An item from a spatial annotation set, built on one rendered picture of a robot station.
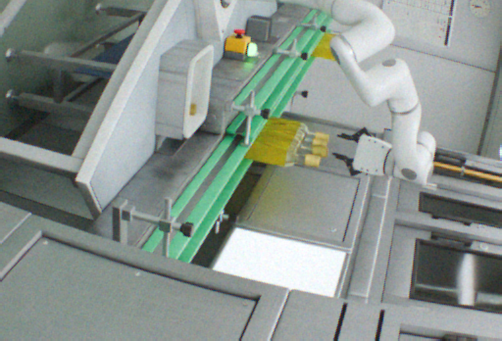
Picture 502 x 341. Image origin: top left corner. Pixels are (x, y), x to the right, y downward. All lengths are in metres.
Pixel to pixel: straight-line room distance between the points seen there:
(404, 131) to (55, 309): 1.02
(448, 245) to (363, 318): 1.04
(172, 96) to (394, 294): 0.79
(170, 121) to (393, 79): 0.58
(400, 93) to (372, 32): 0.16
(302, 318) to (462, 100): 7.21
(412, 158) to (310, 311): 0.76
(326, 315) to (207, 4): 1.07
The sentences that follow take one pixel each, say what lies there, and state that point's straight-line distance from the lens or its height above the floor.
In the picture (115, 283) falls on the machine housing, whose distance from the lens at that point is 1.05.
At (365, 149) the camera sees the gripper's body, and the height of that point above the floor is 1.29.
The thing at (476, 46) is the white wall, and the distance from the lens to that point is 7.93.
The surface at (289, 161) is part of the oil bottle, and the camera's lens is 1.96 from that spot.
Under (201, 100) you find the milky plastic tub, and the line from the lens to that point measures 1.85.
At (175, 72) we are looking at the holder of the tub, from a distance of 1.68.
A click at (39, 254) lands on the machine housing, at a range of 1.11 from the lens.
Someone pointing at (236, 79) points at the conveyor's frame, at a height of 0.86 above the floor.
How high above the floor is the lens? 1.32
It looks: 11 degrees down
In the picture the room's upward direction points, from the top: 103 degrees clockwise
